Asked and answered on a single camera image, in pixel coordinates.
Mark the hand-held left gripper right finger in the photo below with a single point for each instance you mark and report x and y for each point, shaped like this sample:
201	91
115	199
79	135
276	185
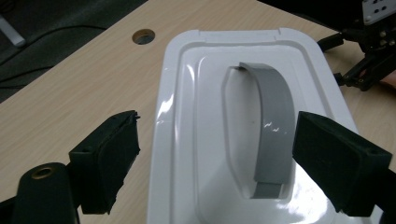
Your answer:
336	161

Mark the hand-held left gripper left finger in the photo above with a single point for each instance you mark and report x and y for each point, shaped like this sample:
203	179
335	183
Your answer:
106	161

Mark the white bin lid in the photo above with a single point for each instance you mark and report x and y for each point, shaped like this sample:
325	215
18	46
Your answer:
193	124

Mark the white metal desk frame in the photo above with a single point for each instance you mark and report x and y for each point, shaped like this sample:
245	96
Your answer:
11	34

